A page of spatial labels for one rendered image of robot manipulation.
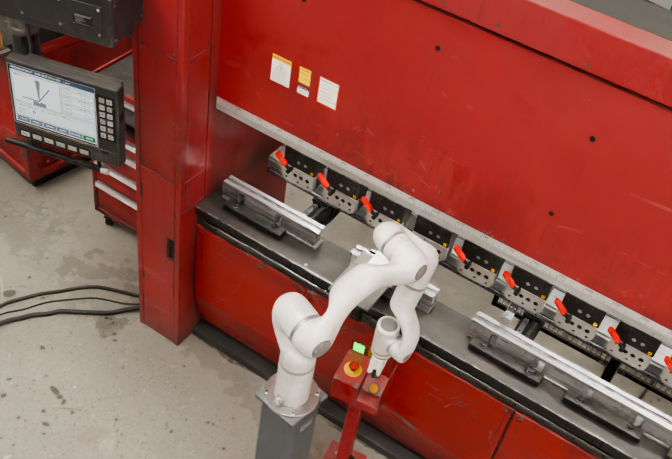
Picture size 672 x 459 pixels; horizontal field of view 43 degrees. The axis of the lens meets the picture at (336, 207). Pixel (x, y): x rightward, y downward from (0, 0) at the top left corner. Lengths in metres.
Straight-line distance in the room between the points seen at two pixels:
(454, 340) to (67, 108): 1.72
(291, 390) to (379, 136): 0.95
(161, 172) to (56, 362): 1.18
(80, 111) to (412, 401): 1.78
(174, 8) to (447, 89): 1.01
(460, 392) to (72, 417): 1.76
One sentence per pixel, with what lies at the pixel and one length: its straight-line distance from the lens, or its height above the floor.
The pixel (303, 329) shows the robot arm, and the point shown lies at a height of 1.41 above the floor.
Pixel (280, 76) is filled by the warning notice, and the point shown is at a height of 1.63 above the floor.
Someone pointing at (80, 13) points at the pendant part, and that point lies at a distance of 3.13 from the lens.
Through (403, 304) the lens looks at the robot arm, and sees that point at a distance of 2.97.
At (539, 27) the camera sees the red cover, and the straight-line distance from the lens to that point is 2.64.
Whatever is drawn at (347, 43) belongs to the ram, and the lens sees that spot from 3.02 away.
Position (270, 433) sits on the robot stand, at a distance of 3.10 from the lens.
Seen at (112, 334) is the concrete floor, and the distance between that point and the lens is 4.45.
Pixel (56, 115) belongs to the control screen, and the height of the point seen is 1.40.
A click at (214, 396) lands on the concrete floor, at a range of 4.21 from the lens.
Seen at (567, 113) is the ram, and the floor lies 2.00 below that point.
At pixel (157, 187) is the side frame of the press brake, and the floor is 0.98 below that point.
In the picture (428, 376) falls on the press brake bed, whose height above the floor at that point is 0.68.
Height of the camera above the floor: 3.45
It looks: 42 degrees down
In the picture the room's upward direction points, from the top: 10 degrees clockwise
